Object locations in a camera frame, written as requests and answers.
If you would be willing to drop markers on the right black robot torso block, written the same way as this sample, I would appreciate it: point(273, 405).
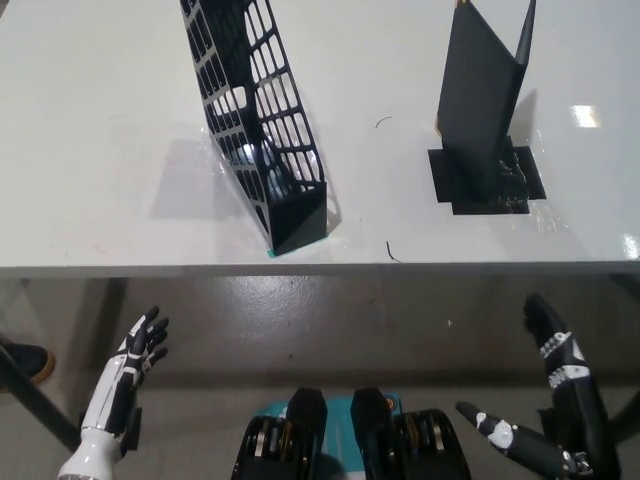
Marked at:
point(375, 415)

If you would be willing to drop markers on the black tape patch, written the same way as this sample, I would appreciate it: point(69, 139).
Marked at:
point(445, 175)

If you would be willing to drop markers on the black robot torso block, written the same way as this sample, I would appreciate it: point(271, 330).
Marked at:
point(375, 415)
point(305, 415)

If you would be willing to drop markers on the black mesh file shelf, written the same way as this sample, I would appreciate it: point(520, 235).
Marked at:
point(295, 210)

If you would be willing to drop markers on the left black robot torso block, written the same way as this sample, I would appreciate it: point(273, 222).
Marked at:
point(305, 415)

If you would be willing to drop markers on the teal tape piece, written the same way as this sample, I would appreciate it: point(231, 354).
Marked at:
point(273, 253)

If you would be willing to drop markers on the curved thin dark thread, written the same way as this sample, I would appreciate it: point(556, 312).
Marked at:
point(381, 119)

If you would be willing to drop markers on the hooked thin dark thread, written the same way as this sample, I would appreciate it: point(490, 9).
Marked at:
point(388, 250)

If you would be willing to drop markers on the black shoe tan sole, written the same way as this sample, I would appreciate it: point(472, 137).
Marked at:
point(30, 361)

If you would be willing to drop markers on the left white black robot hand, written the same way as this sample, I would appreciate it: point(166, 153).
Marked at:
point(117, 380)

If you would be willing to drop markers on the black table leg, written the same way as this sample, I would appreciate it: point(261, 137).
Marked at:
point(35, 395)

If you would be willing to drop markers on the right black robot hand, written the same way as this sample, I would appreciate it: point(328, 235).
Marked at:
point(580, 410)

